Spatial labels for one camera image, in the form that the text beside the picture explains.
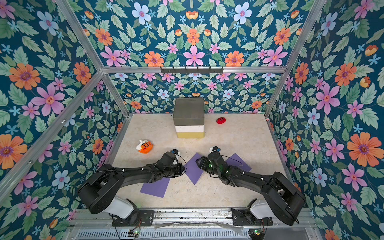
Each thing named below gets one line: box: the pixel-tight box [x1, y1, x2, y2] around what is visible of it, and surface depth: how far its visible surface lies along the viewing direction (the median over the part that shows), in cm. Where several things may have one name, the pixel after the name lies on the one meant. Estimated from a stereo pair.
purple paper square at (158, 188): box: [140, 177, 171, 198], surface depth 85 cm
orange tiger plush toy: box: [136, 140, 154, 154], surface depth 97 cm
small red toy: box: [216, 117, 227, 125], surface depth 116 cm
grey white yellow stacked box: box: [173, 97, 205, 139], surface depth 113 cm
